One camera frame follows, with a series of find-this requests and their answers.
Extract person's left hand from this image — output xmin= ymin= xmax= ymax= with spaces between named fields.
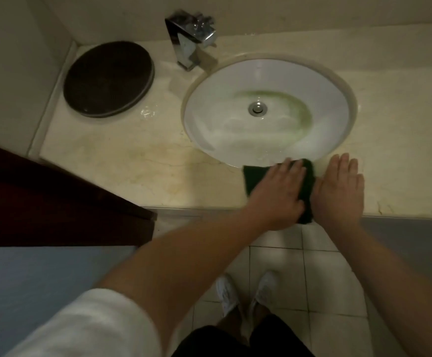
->
xmin=246 ymin=157 xmax=308 ymax=232

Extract person's right hand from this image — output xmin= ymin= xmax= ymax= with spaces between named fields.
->
xmin=312 ymin=152 xmax=365 ymax=230

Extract dark green cleaning cloth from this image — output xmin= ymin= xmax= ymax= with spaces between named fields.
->
xmin=242 ymin=157 xmax=318 ymax=224

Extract person's right forearm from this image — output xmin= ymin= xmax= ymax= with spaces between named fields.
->
xmin=325 ymin=218 xmax=432 ymax=357

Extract person's left forearm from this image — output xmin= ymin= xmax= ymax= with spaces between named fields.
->
xmin=94 ymin=210 xmax=276 ymax=357

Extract white oval sink basin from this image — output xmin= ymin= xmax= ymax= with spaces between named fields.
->
xmin=181 ymin=55 xmax=358 ymax=169

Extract white right shoe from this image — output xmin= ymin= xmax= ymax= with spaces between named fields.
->
xmin=251 ymin=270 xmax=279 ymax=310

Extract white shoe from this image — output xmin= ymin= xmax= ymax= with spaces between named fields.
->
xmin=251 ymin=270 xmax=279 ymax=310
xmin=215 ymin=273 xmax=241 ymax=319

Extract white left shoe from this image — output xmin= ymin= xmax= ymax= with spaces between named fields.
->
xmin=215 ymin=273 xmax=241 ymax=319

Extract black shorts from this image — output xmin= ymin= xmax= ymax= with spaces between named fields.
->
xmin=171 ymin=313 xmax=315 ymax=357

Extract chrome square faucet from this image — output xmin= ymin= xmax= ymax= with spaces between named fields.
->
xmin=164 ymin=10 xmax=217 ymax=72

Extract black round tray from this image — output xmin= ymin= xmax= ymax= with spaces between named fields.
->
xmin=62 ymin=41 xmax=155 ymax=119

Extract white shirt sleeve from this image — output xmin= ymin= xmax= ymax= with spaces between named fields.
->
xmin=3 ymin=288 xmax=162 ymax=357

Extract dark brown wooden door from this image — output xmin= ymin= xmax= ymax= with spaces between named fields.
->
xmin=0 ymin=139 xmax=158 ymax=248

